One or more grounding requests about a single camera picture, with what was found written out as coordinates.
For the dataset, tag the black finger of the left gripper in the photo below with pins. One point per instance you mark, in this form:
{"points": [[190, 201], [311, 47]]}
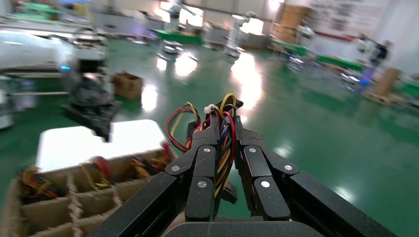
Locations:
{"points": [[88, 121], [109, 113]]}

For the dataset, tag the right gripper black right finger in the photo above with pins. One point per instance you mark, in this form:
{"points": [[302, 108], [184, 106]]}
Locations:
{"points": [[262, 170]]}

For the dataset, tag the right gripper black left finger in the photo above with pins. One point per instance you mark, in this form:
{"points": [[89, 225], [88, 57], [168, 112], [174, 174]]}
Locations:
{"points": [[204, 170]]}

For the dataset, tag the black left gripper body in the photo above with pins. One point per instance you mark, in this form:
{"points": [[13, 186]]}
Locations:
{"points": [[91, 93]]}

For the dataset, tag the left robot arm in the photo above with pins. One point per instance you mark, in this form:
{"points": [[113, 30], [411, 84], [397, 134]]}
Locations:
{"points": [[32, 49]]}

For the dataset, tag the small cardboard box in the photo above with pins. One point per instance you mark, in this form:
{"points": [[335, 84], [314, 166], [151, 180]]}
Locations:
{"points": [[127, 85]]}

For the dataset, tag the white standing robot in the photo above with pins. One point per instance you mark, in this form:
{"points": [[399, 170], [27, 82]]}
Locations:
{"points": [[173, 47], [235, 36]]}

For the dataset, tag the green work table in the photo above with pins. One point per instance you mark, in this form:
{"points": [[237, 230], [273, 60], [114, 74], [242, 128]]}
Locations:
{"points": [[42, 8], [340, 62], [409, 89], [291, 49], [180, 37]]}

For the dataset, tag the brown cardboard divider box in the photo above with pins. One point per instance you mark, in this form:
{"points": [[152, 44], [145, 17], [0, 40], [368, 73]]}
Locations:
{"points": [[49, 212]]}

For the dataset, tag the stacked cardboard boxes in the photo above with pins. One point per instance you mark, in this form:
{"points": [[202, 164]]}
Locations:
{"points": [[291, 23]]}

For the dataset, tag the wooden crate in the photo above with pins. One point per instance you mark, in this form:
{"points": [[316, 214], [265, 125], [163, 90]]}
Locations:
{"points": [[386, 81]]}

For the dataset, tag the person in dark clothes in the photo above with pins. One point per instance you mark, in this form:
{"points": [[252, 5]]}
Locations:
{"points": [[381, 52]]}

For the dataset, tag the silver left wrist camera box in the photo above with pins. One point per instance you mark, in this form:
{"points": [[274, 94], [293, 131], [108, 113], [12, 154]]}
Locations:
{"points": [[90, 67]]}

